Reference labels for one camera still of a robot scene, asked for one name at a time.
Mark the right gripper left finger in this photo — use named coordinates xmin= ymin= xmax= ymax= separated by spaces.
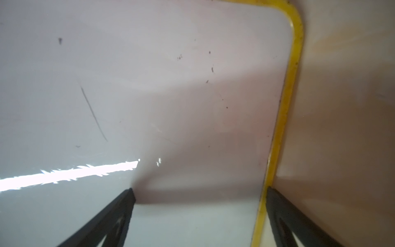
xmin=59 ymin=188 xmax=136 ymax=247

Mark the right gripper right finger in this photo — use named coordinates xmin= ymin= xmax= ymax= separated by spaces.
xmin=266 ymin=187 xmax=342 ymax=247

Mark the yellow-framed whiteboard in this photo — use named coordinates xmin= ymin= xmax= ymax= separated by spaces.
xmin=1 ymin=1 xmax=294 ymax=247

